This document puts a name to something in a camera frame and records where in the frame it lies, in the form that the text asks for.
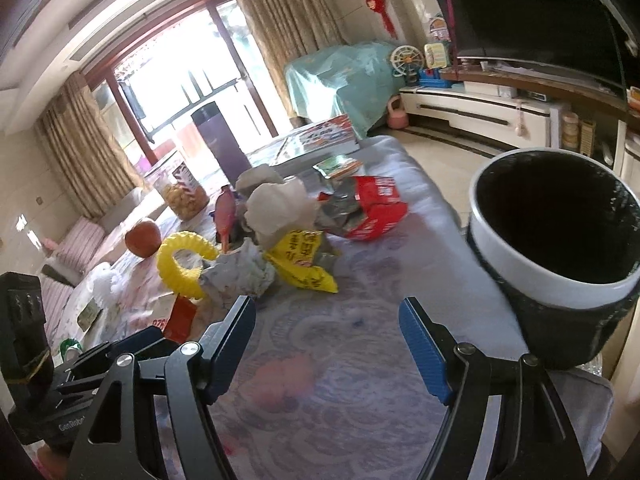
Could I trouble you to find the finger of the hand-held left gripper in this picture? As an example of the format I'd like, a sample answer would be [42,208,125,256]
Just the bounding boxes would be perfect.
[57,327,176,396]

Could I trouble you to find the striped pink sofa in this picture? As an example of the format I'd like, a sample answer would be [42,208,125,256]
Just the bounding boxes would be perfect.
[39,187,167,348]

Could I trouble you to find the clear snack jar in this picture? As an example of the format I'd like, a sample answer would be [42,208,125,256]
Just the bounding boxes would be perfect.
[144,151,211,222]

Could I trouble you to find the red hanging decoration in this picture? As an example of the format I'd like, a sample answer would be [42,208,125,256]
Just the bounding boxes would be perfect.
[341,0,401,41]

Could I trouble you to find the black white-rimmed trash can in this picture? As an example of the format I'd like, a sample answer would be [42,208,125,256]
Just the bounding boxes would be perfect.
[465,147,640,371]

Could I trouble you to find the orange fruit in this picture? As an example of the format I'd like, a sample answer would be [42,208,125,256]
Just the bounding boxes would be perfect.
[124,218,162,259]

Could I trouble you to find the white television cabinet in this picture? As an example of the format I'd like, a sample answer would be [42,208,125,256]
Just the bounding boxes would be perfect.
[399,67,640,188]

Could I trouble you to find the small white fan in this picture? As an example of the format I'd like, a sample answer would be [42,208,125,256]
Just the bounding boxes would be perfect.
[389,44,424,87]

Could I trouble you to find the crumpled printed paper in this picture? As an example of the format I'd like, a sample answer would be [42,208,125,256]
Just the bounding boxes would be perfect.
[201,239,277,299]

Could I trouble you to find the glass balcony door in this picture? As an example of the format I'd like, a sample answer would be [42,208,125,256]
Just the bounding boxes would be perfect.
[80,0,283,163]

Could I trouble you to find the teal covered furniture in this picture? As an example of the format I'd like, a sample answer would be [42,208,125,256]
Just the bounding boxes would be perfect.
[284,41,402,137]

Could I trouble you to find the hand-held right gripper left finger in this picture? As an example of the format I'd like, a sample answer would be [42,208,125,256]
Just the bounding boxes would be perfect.
[67,296,257,480]

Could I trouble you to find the yellow ring toy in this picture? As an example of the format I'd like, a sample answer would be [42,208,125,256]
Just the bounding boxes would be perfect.
[156,231,221,302]

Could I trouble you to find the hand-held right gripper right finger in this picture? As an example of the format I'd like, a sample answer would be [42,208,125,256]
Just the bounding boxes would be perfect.
[398,296,588,480]

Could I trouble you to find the red carton box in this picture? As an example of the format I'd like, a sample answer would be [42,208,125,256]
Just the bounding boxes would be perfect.
[344,175,409,242]

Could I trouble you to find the black television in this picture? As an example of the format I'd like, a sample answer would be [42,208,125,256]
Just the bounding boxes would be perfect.
[419,0,632,111]

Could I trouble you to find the white tissue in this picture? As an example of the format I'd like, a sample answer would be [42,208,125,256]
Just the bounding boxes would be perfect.
[245,177,319,249]

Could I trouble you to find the purple tall cylinder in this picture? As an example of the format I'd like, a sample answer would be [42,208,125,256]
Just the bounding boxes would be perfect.
[191,101,252,182]

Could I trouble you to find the red packet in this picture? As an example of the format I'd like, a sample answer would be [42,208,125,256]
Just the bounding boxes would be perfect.
[164,295,198,344]

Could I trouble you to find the yellow snack bag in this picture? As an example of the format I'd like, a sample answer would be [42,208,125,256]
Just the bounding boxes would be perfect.
[264,229,339,294]

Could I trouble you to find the pink kettlebell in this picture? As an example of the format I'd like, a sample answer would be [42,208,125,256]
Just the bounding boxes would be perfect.
[386,96,409,129]

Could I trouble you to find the wooden grater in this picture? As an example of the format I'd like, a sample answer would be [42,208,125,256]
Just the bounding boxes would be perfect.
[579,121,599,157]

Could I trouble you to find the beige curtain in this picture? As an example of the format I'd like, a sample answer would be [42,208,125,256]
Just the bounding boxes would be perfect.
[34,71,147,222]
[225,0,347,128]

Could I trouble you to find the small green book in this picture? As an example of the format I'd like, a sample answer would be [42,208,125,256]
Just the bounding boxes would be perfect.
[313,155,364,181]

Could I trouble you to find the flat printed box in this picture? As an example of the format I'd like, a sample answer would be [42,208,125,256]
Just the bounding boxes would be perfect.
[269,113,362,167]

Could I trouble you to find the stacked round containers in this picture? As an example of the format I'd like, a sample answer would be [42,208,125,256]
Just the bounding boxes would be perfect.
[561,111,581,151]

